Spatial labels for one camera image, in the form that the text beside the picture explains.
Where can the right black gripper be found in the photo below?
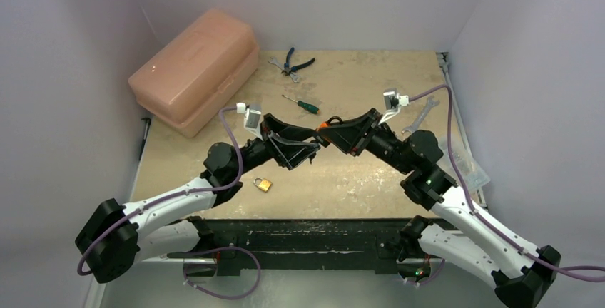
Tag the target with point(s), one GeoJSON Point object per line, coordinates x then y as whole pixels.
{"type": "Point", "coordinates": [367, 132]}

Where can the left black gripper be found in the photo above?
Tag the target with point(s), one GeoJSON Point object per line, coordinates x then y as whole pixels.
{"type": "Point", "coordinates": [286, 152]}

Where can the orange padlock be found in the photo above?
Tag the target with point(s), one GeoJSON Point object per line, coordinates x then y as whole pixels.
{"type": "Point", "coordinates": [334, 120]}

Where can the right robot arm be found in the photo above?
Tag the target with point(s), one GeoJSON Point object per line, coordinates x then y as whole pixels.
{"type": "Point", "coordinates": [517, 270]}

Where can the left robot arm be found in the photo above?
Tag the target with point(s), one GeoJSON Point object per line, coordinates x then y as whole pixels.
{"type": "Point", "coordinates": [118, 235]}

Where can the brass padlock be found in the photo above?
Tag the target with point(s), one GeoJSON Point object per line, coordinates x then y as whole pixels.
{"type": "Point", "coordinates": [262, 184]}

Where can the large silver wrench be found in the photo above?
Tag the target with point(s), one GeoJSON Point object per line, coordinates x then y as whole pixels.
{"type": "Point", "coordinates": [414, 126]}

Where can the small silver wrench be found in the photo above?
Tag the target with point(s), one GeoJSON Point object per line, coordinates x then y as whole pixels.
{"type": "Point", "coordinates": [293, 76]}

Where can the pink plastic toolbox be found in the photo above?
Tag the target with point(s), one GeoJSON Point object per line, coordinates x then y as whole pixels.
{"type": "Point", "coordinates": [187, 82]}

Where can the clear plastic screw box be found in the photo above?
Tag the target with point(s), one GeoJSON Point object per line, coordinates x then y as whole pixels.
{"type": "Point", "coordinates": [474, 175]}

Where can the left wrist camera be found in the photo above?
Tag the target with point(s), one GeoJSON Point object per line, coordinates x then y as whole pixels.
{"type": "Point", "coordinates": [252, 117]}

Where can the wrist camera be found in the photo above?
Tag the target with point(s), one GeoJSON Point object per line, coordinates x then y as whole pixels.
{"type": "Point", "coordinates": [252, 117]}
{"type": "Point", "coordinates": [394, 102]}

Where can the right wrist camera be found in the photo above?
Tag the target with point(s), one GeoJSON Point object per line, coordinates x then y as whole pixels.
{"type": "Point", "coordinates": [394, 102]}

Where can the green handled screwdriver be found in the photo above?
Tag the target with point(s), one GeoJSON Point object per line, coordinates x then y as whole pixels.
{"type": "Point", "coordinates": [310, 108]}

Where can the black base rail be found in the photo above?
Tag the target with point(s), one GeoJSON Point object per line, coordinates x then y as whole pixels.
{"type": "Point", "coordinates": [380, 245]}

